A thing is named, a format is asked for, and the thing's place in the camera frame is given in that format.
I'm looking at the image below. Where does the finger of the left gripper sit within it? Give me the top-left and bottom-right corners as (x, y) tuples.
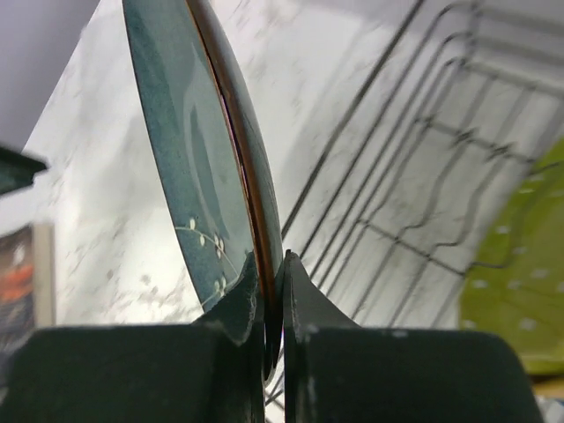
(0, 146), (48, 194)

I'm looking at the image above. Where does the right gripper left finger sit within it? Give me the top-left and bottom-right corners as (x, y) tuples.
(1, 254), (265, 422)

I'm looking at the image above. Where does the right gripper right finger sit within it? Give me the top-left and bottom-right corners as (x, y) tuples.
(283, 252), (543, 423)

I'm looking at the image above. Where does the dark grey round plate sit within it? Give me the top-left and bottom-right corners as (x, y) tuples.
(122, 1), (284, 379)

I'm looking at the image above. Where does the green polka dot plate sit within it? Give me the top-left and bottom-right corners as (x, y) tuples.
(457, 141), (563, 375)

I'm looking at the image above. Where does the black wire dish rack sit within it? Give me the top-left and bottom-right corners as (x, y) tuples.
(263, 0), (564, 406)

